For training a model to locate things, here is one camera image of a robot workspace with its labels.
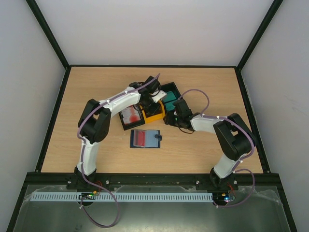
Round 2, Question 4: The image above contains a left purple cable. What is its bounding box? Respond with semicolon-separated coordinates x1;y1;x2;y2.
76;73;120;229

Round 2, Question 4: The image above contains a black bin right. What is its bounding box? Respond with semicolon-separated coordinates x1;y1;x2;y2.
161;82;181;112

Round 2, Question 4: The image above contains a black mounting rail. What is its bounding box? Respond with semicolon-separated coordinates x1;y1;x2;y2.
67;172;238;191

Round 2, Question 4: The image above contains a purple cable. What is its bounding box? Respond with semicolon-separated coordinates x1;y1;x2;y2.
76;73;120;229
177;89;257;208

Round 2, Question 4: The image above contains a black bin left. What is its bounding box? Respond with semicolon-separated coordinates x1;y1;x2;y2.
118;104;145;131

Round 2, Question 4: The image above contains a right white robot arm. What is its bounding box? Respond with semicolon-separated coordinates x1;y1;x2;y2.
164;99;256;189

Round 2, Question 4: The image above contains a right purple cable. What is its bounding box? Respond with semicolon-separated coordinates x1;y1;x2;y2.
177;89;257;208

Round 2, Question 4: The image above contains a red white card stack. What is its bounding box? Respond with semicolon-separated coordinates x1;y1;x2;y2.
121;106;141;125

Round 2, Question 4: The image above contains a yellow bin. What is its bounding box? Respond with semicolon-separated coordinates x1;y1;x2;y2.
138;100;166;124

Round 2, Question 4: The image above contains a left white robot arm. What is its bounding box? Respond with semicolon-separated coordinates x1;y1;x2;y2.
76;74;165;176

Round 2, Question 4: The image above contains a black enclosure frame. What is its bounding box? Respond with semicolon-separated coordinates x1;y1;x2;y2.
7;0;297;232

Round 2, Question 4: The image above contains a grey slotted cable duct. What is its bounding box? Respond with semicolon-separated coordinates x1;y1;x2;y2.
30;192;213;203

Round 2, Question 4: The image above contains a dark blue card holder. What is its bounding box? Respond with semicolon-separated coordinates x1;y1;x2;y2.
130;130;162;148

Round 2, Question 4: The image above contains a black bin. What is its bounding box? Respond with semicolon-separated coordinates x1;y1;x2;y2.
118;104;145;131
161;82;181;112

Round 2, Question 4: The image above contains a teal card stack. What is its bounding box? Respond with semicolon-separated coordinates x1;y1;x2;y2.
163;91;177;112

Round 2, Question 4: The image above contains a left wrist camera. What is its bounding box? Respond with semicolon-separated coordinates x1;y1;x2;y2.
152;90;167;102

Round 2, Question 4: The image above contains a black card stack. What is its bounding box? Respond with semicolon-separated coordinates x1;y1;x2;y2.
146;102;161;117

